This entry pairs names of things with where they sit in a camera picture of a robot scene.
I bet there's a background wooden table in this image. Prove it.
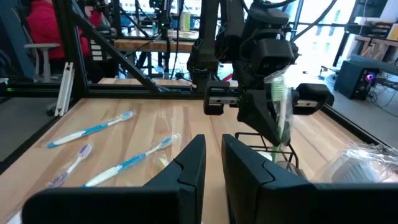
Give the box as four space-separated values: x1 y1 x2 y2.
114 29 203 54

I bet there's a blue white toothbrush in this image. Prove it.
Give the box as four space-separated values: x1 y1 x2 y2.
313 142 398 185
83 133 180 188
46 110 135 149

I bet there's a background pale wipes canister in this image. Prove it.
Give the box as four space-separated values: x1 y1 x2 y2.
180 11 192 32

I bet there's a person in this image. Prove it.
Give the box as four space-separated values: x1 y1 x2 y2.
26 0 103 60

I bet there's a wooden shelf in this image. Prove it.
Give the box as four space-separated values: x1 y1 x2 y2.
354 17 398 62

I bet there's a grey office chair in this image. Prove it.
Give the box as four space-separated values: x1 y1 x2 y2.
0 0 60 84

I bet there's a white aluminium extrusion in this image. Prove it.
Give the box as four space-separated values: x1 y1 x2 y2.
54 61 75 118

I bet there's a green white toothbrush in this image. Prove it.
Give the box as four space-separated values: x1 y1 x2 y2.
263 68 295 164
157 155 171 170

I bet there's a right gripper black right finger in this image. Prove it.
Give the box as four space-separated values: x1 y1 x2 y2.
221 133 398 224

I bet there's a black computer purple light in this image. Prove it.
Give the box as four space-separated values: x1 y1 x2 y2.
334 60 381 101

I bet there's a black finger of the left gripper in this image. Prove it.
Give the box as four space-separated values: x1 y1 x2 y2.
283 90 296 142
237 89 283 147

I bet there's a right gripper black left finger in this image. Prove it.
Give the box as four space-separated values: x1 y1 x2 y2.
21 134 206 224

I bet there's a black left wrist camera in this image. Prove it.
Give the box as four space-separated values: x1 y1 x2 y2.
251 37 297 78

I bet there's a purple white toothbrush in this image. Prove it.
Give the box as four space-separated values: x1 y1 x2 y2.
45 142 93 189

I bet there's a black wire caddy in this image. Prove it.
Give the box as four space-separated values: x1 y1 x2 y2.
233 132 301 180

